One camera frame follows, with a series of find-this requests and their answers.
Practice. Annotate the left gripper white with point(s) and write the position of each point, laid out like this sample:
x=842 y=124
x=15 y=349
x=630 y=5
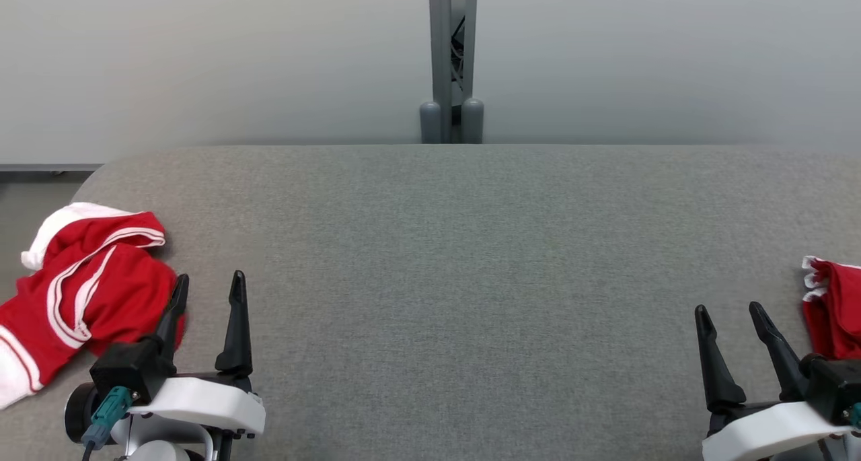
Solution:
x=208 y=404

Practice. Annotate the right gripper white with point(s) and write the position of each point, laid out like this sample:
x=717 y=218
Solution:
x=760 y=434

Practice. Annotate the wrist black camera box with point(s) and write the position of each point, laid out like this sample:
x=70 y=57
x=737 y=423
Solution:
x=834 y=387
x=128 y=370

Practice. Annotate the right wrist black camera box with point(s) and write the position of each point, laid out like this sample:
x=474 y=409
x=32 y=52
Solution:
x=834 y=387

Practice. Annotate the red garment with white hem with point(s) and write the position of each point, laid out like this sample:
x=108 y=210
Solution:
x=841 y=306

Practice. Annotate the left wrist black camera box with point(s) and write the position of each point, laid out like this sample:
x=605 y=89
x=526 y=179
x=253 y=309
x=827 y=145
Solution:
x=128 y=370

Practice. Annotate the red white-trimmed basketball jersey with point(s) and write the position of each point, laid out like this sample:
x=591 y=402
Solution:
x=114 y=293

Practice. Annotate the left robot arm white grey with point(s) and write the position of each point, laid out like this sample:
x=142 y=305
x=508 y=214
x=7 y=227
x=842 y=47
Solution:
x=161 y=447

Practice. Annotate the grey cylinder at column base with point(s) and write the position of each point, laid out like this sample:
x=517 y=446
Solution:
x=473 y=121
x=430 y=124

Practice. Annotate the grey metal truss column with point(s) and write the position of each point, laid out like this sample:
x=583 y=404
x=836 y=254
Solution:
x=440 y=44

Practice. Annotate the grey baseboard strip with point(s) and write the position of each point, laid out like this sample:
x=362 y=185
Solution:
x=47 y=168

